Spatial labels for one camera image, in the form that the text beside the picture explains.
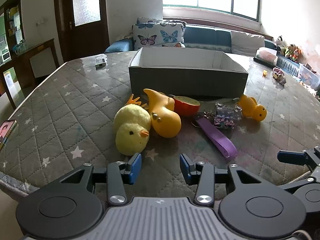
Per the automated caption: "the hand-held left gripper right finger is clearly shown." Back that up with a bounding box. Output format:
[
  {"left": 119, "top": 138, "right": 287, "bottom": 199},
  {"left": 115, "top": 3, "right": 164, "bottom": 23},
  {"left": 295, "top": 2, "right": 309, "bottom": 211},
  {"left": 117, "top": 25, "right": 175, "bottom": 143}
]
[{"left": 180, "top": 153, "right": 261, "bottom": 207}]

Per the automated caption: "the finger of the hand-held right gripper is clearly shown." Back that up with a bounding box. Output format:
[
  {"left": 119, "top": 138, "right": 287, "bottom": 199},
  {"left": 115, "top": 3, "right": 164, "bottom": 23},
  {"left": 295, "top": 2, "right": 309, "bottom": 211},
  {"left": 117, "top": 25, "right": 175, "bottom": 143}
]
[{"left": 277, "top": 146, "right": 320, "bottom": 193}]

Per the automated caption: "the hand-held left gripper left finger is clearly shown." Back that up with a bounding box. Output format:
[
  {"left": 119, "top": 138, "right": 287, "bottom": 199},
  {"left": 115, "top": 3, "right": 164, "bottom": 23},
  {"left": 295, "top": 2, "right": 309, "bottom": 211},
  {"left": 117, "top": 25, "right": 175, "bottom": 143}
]
[{"left": 60, "top": 153, "right": 142, "bottom": 207}]

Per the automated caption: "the yellow plush chick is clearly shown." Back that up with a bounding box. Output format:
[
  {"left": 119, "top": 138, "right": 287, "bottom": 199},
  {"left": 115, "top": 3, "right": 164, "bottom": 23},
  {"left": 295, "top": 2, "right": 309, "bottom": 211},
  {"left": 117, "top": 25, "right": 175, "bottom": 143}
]
[{"left": 113, "top": 94, "right": 152, "bottom": 156}]

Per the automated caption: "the purple candy packet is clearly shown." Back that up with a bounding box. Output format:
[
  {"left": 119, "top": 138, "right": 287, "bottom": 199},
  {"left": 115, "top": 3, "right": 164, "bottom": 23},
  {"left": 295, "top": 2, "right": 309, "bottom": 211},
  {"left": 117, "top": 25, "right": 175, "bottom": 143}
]
[{"left": 192, "top": 116, "right": 238, "bottom": 160}]

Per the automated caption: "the large yellow rubber duck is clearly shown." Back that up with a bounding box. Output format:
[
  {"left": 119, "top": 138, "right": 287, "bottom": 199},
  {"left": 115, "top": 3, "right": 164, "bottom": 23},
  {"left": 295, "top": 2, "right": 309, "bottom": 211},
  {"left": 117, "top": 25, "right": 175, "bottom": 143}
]
[{"left": 143, "top": 88, "right": 182, "bottom": 138}]

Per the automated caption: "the red half apple toy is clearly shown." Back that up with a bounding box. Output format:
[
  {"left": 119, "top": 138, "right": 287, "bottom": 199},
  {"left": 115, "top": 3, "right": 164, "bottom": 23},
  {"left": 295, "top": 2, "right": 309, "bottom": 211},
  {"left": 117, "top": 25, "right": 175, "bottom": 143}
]
[{"left": 172, "top": 95, "right": 201, "bottom": 117}]

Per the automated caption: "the small yellow rubber duck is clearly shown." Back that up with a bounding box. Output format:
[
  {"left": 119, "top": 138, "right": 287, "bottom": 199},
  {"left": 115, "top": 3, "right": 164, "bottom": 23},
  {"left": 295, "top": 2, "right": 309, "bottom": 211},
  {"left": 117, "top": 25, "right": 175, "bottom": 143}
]
[{"left": 237, "top": 94, "right": 267, "bottom": 122}]

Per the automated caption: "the clear glitter keychain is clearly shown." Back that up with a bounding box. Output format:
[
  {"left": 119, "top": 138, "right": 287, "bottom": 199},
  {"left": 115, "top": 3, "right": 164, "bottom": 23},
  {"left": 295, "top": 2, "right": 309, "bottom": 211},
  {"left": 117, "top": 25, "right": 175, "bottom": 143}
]
[{"left": 204, "top": 101, "right": 242, "bottom": 130}]

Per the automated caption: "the grey cardboard box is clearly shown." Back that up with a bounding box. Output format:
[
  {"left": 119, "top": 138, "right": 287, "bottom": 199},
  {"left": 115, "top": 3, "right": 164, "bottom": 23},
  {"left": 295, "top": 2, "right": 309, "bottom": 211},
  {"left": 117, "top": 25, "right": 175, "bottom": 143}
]
[{"left": 128, "top": 47, "right": 249, "bottom": 99}]

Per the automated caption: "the dark round mat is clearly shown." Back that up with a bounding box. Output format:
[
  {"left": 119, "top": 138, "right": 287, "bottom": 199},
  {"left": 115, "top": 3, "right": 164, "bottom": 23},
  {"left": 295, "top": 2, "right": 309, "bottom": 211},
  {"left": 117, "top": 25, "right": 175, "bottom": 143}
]
[{"left": 199, "top": 97, "right": 242, "bottom": 102}]

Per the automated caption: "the clear plastic storage bin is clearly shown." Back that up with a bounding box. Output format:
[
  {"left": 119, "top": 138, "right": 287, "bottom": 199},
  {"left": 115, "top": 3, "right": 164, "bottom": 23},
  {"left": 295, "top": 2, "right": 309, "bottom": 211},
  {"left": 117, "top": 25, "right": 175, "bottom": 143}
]
[{"left": 299, "top": 64, "right": 320, "bottom": 91}]

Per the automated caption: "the small toy car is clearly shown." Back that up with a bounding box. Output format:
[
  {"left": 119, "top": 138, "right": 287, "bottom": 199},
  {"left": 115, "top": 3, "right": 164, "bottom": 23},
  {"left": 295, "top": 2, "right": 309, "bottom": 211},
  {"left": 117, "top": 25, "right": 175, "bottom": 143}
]
[{"left": 272, "top": 67, "right": 287, "bottom": 84}]

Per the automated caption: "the quilted grey star table cover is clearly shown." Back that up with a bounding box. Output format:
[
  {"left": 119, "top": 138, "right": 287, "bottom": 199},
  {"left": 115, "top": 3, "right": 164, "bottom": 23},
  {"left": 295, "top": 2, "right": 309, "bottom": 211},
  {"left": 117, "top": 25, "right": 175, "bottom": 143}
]
[{"left": 0, "top": 51, "right": 320, "bottom": 198}]

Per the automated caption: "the orange plush toy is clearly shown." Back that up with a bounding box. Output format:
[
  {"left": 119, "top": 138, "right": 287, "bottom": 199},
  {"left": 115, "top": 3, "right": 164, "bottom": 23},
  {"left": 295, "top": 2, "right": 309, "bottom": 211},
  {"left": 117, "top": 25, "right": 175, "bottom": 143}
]
[{"left": 291, "top": 46, "right": 302, "bottom": 63}]

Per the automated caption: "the grey remote control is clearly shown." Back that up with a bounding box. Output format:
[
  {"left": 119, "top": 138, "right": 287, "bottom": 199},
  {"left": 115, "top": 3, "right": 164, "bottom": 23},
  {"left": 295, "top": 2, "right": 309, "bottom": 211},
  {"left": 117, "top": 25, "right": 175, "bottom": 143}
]
[{"left": 95, "top": 54, "right": 107, "bottom": 70}]

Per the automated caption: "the black white plush toy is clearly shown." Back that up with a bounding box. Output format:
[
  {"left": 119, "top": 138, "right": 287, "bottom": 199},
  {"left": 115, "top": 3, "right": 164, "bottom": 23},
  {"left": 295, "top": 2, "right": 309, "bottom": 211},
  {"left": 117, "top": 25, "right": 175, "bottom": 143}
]
[{"left": 275, "top": 35, "right": 285, "bottom": 53}]

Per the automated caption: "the white cushion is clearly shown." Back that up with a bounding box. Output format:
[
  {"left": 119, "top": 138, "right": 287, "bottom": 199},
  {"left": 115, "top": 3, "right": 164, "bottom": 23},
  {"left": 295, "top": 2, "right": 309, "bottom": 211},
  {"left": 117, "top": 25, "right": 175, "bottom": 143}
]
[{"left": 230, "top": 30, "right": 265, "bottom": 57}]

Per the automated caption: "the blue sofa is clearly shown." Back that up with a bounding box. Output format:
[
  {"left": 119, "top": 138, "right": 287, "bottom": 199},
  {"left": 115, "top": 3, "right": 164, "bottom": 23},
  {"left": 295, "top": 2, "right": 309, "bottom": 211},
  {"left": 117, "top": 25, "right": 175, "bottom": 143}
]
[{"left": 104, "top": 17, "right": 278, "bottom": 55}]

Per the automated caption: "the large butterfly print pillow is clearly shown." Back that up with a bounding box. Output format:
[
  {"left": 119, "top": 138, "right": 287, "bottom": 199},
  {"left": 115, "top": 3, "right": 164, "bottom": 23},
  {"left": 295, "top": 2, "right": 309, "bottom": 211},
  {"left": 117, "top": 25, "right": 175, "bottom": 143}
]
[{"left": 132, "top": 22, "right": 185, "bottom": 51}]

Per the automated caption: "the smartphone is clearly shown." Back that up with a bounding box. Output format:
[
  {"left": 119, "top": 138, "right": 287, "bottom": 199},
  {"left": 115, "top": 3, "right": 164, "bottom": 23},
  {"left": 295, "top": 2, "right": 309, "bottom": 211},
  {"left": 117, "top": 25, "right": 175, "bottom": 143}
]
[{"left": 0, "top": 120, "right": 17, "bottom": 151}]

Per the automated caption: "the dark wooden door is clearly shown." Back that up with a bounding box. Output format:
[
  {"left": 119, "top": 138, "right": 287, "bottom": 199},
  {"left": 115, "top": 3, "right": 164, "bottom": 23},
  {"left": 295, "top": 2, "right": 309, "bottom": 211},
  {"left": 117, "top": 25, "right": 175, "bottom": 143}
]
[{"left": 54, "top": 0, "right": 110, "bottom": 63}]

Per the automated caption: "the flat butterfly print pillow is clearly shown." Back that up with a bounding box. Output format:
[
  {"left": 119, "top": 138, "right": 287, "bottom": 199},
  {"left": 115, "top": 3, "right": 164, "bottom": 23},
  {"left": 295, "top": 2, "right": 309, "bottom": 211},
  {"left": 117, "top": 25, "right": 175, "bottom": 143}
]
[{"left": 136, "top": 17, "right": 187, "bottom": 27}]

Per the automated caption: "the wooden display cabinet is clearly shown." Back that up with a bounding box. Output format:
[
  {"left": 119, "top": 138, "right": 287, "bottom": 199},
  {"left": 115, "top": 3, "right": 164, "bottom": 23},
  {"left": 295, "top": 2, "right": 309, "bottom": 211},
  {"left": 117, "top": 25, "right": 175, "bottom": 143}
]
[{"left": 0, "top": 0, "right": 59, "bottom": 110}]

